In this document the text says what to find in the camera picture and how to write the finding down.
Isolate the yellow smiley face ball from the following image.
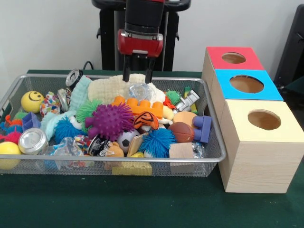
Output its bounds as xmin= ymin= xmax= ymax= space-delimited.
xmin=20 ymin=91 xmax=45 ymax=114

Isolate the purple toy block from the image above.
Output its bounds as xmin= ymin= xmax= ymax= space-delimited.
xmin=192 ymin=115 xmax=213 ymax=144

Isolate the silver metal can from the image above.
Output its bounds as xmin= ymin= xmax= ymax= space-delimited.
xmin=18 ymin=128 xmax=49 ymax=155

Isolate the black cable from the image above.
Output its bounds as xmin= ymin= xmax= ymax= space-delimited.
xmin=83 ymin=60 xmax=95 ymax=72

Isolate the wooden box with three holes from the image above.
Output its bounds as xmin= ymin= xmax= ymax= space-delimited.
xmin=201 ymin=46 xmax=304 ymax=194

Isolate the small brown basketball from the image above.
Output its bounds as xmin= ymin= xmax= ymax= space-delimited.
xmin=168 ymin=122 xmax=195 ymax=144

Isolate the purple spiky ball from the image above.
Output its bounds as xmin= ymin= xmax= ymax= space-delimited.
xmin=85 ymin=102 xmax=136 ymax=142

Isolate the orange toy building block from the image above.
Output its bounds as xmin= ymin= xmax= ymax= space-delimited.
xmin=112 ymin=95 xmax=164 ymax=119

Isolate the black chair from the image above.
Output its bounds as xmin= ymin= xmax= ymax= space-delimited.
xmin=275 ymin=4 xmax=304 ymax=95

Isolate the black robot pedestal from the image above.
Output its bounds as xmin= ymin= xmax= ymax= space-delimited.
xmin=92 ymin=0 xmax=191 ymax=72

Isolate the green spiky ball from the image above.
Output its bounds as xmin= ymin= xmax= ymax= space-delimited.
xmin=76 ymin=99 xmax=103 ymax=125

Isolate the shallow clear mesh bin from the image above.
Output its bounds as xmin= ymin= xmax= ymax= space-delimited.
xmin=0 ymin=74 xmax=227 ymax=177

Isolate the dark green table cloth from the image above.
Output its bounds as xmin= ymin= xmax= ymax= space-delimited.
xmin=0 ymin=70 xmax=304 ymax=228

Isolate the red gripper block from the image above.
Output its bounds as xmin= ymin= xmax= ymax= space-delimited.
xmin=117 ymin=29 xmax=164 ymax=84

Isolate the cream knitted cloth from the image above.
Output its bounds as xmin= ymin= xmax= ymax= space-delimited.
xmin=88 ymin=74 xmax=167 ymax=106

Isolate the plain yellow ball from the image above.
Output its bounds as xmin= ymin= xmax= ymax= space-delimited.
xmin=0 ymin=141 xmax=22 ymax=171

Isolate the clear plastic packet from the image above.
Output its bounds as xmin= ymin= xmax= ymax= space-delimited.
xmin=128 ymin=82 xmax=156 ymax=102

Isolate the blue spiky ball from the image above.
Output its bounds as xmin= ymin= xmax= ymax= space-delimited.
xmin=138 ymin=127 xmax=177 ymax=158

